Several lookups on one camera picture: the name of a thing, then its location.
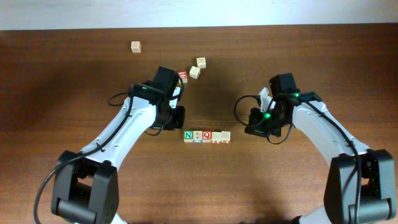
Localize green N letter block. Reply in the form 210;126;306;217
183;131;193;142

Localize picture block blue side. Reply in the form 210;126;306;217
193;131;203;143

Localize red Q letter block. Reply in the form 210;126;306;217
202;131;213;143

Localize plain block red edge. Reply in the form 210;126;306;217
211;131;221;144

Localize plain block red side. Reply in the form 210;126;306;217
221;131;231;143

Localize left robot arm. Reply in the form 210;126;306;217
51;67;185;224

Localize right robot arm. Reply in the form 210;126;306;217
244;73;397;224

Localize red U letter block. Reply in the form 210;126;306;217
177;71;188;83

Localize plain tilted wooden block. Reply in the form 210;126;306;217
189;66;200;80

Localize plain block far top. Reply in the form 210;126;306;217
197;57;206;69

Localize far left plain wooden block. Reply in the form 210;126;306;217
131;41;142;53

